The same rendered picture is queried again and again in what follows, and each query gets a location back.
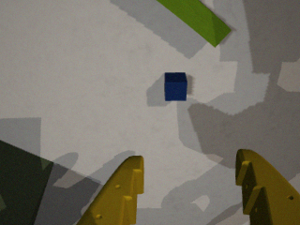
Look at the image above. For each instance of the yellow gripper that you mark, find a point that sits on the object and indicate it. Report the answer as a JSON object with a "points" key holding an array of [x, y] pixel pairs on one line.
{"points": [[268, 198]]}

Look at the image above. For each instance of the small blue cube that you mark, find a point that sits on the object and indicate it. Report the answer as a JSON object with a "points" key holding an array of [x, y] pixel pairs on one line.
{"points": [[175, 86]]}

